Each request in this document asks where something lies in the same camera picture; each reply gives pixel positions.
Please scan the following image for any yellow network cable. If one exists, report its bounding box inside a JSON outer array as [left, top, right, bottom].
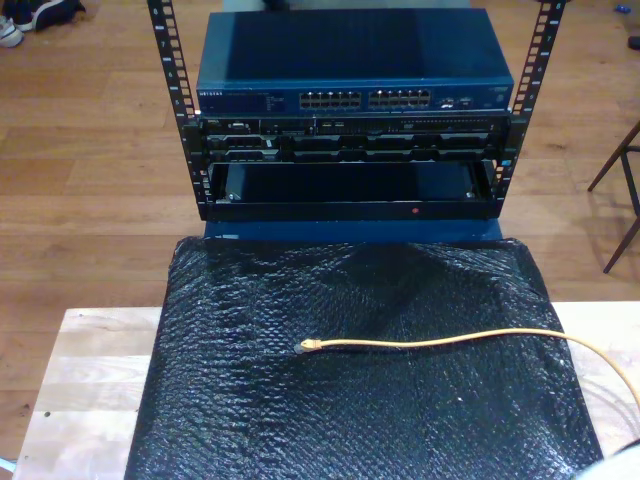
[[293, 329, 640, 419]]

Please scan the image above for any black rack server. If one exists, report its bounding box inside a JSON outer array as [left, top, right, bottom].
[[182, 113, 526, 164]]

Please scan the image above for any black bubble wrap mat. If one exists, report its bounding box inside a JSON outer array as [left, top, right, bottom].
[[123, 235, 609, 480]]

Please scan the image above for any dark wooden chair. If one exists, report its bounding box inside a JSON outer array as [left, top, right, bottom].
[[587, 119, 640, 275]]

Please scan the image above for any white sneaker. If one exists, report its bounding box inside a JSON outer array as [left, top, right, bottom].
[[0, 14, 25, 49]]

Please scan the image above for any blue network switch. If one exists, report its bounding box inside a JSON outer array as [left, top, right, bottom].
[[195, 8, 516, 117]]

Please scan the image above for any black perforated rack post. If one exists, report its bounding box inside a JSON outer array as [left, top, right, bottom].
[[146, 0, 211, 221], [492, 0, 569, 219]]

